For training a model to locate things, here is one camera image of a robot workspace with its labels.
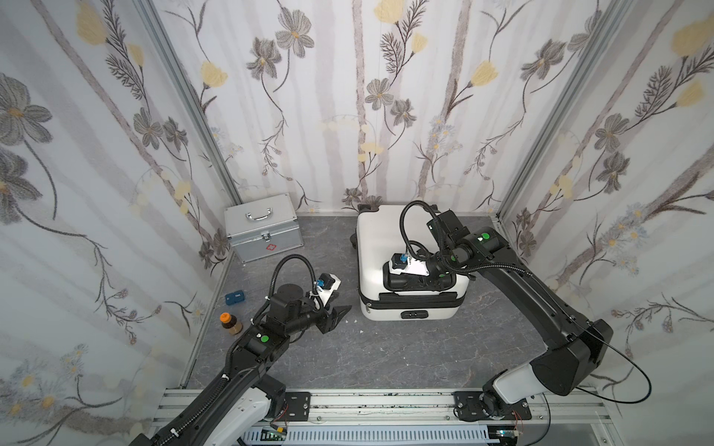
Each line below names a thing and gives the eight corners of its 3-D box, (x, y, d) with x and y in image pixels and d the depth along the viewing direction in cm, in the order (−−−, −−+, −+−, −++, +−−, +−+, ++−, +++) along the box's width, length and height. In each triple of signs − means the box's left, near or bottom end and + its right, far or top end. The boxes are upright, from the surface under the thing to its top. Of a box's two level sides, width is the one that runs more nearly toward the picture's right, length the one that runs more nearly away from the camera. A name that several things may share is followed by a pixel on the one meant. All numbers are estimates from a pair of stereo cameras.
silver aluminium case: (242, 267, 106) (226, 240, 93) (238, 228, 119) (223, 199, 106) (305, 250, 111) (297, 222, 98) (294, 214, 124) (287, 186, 111)
